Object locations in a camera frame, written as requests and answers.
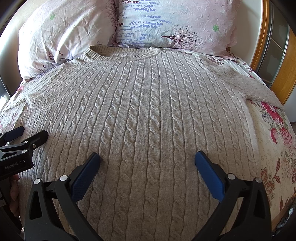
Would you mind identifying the floral bed sheet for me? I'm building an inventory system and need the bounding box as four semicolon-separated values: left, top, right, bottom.
0;47;296;230

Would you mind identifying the left pink floral pillow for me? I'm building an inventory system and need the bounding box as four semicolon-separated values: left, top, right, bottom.
18;1;116;80

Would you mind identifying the wooden headboard frame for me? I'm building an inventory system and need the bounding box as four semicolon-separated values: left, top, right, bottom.
251;1;295;104

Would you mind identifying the right pink lavender pillow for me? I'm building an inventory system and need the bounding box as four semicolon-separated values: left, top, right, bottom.
116;1;241;56

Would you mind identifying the person's left hand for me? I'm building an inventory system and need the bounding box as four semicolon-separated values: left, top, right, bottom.
10;174;20;216

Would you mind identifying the beige cable-knit sweater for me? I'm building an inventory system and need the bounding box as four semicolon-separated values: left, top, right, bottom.
0;45;283;241

